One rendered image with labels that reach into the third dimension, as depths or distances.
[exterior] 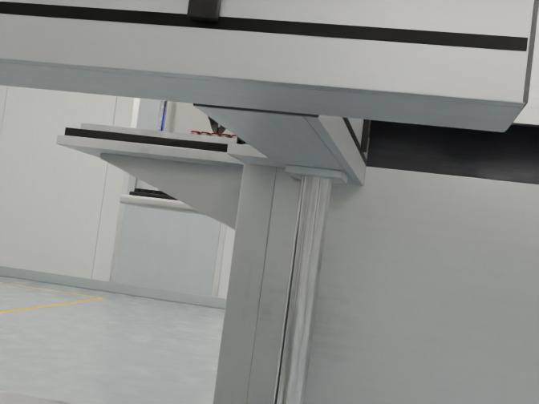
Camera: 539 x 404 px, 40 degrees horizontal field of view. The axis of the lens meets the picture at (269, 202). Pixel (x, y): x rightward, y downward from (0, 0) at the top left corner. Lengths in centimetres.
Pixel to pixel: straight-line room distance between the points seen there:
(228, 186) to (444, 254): 46
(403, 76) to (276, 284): 88
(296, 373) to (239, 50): 69
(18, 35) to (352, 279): 88
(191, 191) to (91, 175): 614
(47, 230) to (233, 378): 649
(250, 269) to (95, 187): 628
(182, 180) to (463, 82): 105
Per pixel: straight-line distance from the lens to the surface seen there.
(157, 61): 60
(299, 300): 116
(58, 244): 777
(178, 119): 257
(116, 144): 151
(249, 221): 140
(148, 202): 232
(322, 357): 139
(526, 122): 140
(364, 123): 121
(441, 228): 137
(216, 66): 58
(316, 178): 116
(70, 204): 773
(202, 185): 153
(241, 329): 141
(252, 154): 127
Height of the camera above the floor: 72
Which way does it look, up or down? 3 degrees up
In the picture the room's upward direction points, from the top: 7 degrees clockwise
